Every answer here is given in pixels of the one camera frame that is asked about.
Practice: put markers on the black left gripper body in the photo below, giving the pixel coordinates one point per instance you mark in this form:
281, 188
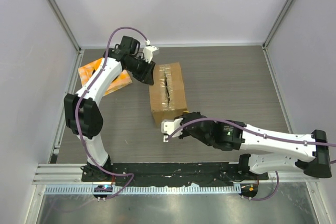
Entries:
140, 69

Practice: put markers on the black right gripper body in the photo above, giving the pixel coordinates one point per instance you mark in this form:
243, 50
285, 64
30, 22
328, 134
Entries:
208, 141

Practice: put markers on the brown cardboard express box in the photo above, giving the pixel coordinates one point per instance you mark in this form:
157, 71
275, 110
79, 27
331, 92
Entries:
167, 95

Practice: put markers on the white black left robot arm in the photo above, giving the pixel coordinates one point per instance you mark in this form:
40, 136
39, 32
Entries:
82, 114

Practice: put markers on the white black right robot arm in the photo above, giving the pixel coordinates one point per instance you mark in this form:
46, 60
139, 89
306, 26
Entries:
308, 153

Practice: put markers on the orange patterned cloth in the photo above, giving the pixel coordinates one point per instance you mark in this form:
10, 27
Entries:
86, 72

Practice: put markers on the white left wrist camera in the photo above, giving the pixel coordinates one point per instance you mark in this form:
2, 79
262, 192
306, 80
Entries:
149, 51

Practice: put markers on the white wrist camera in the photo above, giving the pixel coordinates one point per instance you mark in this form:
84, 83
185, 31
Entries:
168, 127
149, 51

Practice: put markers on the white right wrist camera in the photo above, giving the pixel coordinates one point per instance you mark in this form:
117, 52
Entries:
168, 127

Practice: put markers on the slotted cable duct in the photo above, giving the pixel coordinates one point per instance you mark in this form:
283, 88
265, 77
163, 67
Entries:
96, 189

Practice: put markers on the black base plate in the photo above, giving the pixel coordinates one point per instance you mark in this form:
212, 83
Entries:
208, 174

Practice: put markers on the aluminium frame rail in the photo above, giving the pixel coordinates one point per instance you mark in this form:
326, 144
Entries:
60, 17

